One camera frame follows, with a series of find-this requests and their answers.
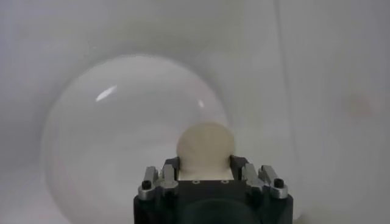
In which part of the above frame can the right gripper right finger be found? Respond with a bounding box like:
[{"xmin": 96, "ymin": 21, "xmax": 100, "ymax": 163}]
[{"xmin": 230, "ymin": 155, "xmax": 289, "ymax": 200}]

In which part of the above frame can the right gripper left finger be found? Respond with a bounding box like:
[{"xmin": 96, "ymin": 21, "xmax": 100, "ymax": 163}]
[{"xmin": 137, "ymin": 156, "xmax": 180, "ymax": 201}]

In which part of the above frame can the white steamed baozi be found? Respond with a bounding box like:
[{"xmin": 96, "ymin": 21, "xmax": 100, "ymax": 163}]
[{"xmin": 175, "ymin": 121, "xmax": 235, "ymax": 181}]

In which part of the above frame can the white round plate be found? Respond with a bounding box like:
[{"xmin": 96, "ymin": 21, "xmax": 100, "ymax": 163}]
[{"xmin": 40, "ymin": 53, "xmax": 254, "ymax": 224}]

